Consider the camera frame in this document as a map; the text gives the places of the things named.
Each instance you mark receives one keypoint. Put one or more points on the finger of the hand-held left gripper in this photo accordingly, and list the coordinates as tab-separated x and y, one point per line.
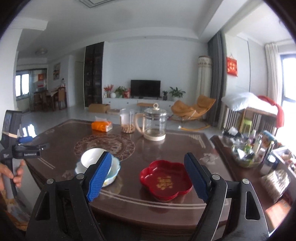
37	146
25	139

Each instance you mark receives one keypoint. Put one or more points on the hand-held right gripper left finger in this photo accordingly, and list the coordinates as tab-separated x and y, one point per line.
99	178

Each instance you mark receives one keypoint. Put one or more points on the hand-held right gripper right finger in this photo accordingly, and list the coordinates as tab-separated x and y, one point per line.
196	178

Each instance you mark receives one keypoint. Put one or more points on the scalloped white and blue bowl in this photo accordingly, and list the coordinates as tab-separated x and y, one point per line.
114	172

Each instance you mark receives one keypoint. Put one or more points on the small white bowl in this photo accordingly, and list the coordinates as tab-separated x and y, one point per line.
92	157

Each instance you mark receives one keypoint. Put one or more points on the person's left hand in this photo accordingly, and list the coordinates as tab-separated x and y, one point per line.
18	176

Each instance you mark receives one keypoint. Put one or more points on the orange tissue pack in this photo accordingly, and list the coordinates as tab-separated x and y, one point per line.
100	126

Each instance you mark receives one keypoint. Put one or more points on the basket of bottles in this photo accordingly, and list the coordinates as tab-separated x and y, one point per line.
247	157

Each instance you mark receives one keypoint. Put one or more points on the red door decoration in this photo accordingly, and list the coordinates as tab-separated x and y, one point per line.
41	81

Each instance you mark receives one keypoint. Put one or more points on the clear plastic snack jar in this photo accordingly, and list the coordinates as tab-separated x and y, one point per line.
127	120

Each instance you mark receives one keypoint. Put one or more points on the golden brown cushion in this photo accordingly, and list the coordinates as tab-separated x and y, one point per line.
13	208

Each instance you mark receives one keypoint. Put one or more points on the dark wooden rack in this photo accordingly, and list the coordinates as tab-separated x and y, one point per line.
231	118

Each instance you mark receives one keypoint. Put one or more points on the cardboard box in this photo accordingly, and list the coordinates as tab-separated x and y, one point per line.
98	108

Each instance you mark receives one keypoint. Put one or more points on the orange rocking chair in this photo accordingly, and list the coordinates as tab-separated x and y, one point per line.
185	107

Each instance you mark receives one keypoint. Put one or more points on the green plastic stool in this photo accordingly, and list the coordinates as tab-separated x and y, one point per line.
246	125

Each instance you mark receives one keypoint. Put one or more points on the white door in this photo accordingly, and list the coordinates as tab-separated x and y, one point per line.
79	85

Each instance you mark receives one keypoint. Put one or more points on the steel mug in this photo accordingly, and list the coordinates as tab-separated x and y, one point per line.
269	164

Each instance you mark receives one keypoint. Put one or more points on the woven storage box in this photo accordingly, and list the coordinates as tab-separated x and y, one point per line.
275	185

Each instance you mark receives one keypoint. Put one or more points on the white television cabinet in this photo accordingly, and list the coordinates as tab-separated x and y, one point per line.
120	102

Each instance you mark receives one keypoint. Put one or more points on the large green potted plant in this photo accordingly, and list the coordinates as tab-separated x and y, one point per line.
177	92

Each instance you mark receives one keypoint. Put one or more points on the small wooden bench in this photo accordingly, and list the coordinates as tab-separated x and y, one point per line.
148	104

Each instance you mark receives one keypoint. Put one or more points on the red gift box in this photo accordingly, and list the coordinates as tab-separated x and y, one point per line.
127	94

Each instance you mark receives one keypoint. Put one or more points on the small potted plant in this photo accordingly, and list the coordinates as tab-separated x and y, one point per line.
165	95

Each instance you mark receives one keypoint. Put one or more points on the bushy green potted plant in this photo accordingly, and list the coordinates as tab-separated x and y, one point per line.
120	91

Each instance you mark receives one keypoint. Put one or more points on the red flowers in vase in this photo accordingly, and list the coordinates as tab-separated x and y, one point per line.
108	89

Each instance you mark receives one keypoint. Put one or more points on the tall black display cabinet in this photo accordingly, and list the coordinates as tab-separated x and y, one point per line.
93	74

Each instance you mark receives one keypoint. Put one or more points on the black flat television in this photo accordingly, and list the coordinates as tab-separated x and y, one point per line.
145	88

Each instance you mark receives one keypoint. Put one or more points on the covered standing air conditioner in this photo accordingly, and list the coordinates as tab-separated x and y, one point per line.
204	76

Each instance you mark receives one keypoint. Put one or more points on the grey curtain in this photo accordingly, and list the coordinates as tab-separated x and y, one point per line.
217	76

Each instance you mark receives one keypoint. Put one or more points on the red cloth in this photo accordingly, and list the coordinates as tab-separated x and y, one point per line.
278	113

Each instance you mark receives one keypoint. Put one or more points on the white sheer curtain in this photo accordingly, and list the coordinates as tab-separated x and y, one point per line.
272	74

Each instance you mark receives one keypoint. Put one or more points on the framed wall painting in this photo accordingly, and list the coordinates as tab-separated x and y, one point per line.
56	71

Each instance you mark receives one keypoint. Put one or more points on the red wall hanging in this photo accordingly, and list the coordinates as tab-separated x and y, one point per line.
232	67

